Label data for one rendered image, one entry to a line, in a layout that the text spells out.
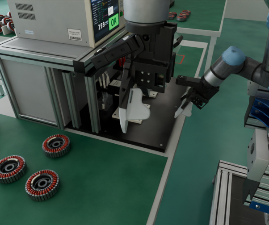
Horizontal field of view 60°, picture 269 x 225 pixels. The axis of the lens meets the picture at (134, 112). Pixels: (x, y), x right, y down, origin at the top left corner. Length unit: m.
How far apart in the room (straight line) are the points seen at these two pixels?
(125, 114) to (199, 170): 1.57
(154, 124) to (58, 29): 0.58
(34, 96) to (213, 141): 1.61
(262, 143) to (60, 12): 0.84
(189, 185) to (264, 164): 1.17
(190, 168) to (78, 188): 1.22
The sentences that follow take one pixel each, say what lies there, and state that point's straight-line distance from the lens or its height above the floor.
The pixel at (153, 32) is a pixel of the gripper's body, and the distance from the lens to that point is 0.40.
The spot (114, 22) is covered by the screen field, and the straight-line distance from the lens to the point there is 1.15.
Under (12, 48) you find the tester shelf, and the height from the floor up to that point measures 1.11.
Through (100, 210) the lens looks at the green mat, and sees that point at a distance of 0.83.
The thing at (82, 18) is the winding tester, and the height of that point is 1.22.
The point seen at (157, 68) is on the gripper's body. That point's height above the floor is 1.29.
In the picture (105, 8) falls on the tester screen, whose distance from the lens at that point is 1.06.
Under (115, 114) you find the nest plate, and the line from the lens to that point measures 1.13.
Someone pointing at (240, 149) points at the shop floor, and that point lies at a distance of 2.25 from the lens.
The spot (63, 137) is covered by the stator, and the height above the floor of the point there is 0.79.
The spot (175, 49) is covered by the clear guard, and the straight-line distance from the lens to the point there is 1.24.
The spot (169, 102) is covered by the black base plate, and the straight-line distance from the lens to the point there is 1.25.
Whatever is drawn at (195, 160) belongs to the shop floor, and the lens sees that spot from 2.03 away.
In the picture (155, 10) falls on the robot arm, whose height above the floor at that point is 1.38.
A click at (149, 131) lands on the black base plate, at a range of 1.06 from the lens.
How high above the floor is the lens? 1.46
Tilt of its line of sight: 36 degrees down
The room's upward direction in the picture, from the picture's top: straight up
